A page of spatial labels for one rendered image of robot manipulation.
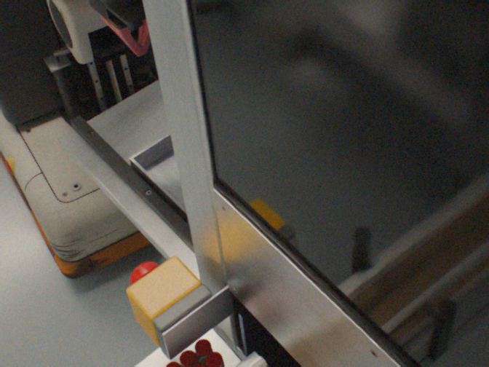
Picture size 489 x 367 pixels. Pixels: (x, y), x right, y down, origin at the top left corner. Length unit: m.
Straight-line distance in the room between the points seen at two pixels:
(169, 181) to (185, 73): 0.54
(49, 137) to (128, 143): 0.90
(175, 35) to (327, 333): 0.31
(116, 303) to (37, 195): 0.34
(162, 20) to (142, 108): 0.66
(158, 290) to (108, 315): 1.22
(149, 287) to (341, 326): 0.29
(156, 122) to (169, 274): 0.41
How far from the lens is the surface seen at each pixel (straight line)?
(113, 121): 1.34
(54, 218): 2.03
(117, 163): 1.25
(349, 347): 0.76
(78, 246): 2.07
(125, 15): 1.05
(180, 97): 0.75
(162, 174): 1.25
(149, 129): 1.31
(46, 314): 2.21
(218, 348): 1.08
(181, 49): 0.69
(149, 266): 0.99
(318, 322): 0.79
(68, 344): 2.15
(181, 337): 0.96
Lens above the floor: 1.83
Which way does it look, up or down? 51 degrees down
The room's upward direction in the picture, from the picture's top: 6 degrees counter-clockwise
